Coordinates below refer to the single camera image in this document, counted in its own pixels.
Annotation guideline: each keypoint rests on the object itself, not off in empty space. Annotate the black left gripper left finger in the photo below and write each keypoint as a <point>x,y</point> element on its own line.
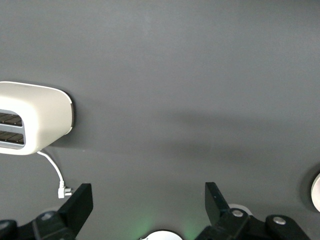
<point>75,210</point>

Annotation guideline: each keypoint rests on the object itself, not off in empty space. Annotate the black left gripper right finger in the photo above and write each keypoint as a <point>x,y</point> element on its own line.
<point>220,217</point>

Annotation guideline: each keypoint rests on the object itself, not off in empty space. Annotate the cream round plate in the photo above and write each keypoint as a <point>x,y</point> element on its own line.
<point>317,195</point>

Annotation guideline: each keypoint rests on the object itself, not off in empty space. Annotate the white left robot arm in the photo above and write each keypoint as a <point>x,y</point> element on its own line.
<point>162,236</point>

